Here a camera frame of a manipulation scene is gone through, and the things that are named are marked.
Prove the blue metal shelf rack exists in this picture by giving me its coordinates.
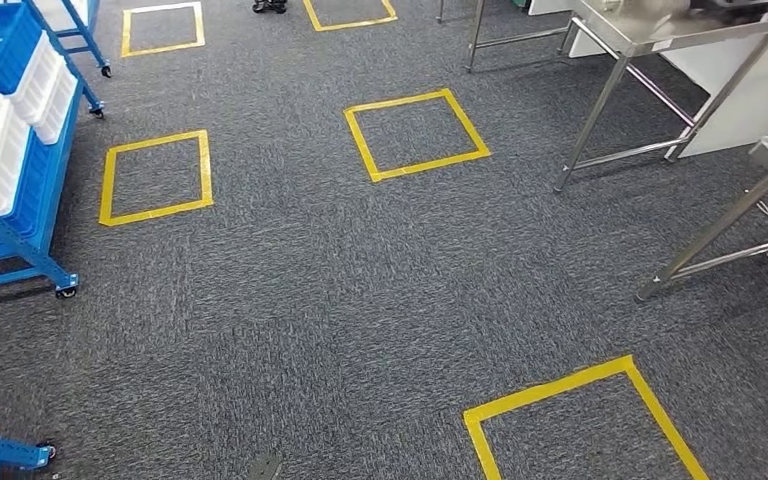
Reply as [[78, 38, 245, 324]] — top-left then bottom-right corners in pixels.
[[0, 0, 106, 327], [0, 430, 57, 480], [29, 0, 114, 79]]

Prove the yellow floor tape square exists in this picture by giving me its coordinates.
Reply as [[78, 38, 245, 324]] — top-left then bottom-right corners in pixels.
[[302, 0, 399, 32], [343, 88, 492, 183]]

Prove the stainless steel table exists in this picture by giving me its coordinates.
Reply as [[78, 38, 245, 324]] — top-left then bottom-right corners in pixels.
[[463, 0, 768, 193]]

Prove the blue plastic tray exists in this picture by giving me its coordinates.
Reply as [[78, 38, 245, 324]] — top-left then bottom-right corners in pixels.
[[6, 129, 61, 240], [0, 1, 44, 95]]

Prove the white cabinet panel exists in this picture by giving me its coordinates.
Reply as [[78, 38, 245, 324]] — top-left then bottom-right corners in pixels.
[[528, 0, 768, 160]]

